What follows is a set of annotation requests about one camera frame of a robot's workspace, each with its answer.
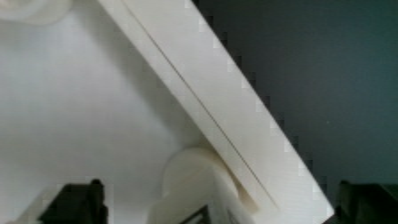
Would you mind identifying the white table leg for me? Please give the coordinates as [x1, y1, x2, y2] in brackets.
[153, 148, 256, 224]

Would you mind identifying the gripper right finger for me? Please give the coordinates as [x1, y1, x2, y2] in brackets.
[336, 181, 398, 224]

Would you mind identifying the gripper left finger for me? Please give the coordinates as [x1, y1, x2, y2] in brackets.
[37, 179, 108, 224]

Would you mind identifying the white square table top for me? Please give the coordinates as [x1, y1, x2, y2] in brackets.
[0, 0, 336, 224]

